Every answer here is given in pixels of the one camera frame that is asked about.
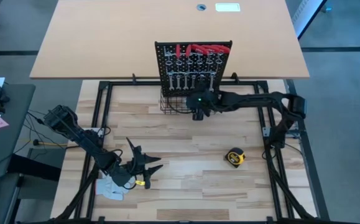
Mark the white perforated panel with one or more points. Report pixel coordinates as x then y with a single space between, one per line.
307 15

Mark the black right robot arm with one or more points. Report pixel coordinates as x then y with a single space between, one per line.
254 99

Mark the white rectangular desk plate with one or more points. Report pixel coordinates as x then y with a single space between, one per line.
227 7

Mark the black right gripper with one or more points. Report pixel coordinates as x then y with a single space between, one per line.
203 102

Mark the slotted wrench holder rail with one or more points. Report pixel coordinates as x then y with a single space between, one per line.
196 73

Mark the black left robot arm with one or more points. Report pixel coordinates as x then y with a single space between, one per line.
83 138

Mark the tan wooden desk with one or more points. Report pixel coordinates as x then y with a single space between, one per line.
105 37

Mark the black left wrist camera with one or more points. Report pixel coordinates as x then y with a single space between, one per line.
120 179

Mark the black perforated pegboard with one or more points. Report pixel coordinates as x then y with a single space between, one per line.
221 77

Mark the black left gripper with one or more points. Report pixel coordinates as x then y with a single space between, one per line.
137 163

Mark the yellow black tape measure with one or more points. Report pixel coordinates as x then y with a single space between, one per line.
235 157

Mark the grey side table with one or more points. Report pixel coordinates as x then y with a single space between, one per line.
8 140

